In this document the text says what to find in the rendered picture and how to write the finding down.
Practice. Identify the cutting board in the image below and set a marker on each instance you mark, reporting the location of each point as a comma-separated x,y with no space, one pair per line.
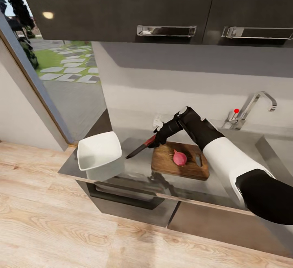
163,160

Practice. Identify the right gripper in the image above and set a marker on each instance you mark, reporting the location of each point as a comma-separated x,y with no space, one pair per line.
161,136

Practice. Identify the cabinet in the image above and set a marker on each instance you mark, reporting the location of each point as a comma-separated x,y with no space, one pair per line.
255,23

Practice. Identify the drop in sink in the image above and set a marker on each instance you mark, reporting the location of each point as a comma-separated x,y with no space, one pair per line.
272,151

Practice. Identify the parer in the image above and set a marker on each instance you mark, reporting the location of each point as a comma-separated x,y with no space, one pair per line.
142,146

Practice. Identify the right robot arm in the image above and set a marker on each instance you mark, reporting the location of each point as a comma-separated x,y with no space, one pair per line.
248,183

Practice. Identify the vidalia onion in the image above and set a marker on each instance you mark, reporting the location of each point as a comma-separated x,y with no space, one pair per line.
179,158

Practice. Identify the bowl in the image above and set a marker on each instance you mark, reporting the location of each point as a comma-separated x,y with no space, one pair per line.
98,150

